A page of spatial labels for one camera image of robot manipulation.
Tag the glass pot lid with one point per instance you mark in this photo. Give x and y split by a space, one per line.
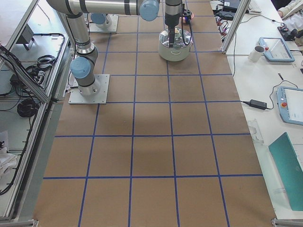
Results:
182 38

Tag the clear plastic holder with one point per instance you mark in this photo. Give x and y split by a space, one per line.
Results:
255 131

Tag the white mug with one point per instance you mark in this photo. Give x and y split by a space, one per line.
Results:
256 53

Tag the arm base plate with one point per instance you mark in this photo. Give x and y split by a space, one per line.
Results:
94 94
112 29

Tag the mint green pot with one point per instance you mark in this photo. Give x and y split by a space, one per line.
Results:
171 54

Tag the black power adapter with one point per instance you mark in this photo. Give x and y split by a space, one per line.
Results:
256 104

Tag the blue teach pendant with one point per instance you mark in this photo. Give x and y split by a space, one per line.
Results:
276 50
290 104

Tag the green board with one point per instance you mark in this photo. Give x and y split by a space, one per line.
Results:
289 169

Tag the blue teach pendant far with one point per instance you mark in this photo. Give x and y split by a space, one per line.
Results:
276 50

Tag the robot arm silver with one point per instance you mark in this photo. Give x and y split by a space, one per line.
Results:
105 20
83 66

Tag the blue teach pendant near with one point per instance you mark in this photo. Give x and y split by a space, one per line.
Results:
290 104

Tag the aluminium frame post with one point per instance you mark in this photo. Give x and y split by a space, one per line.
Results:
241 11

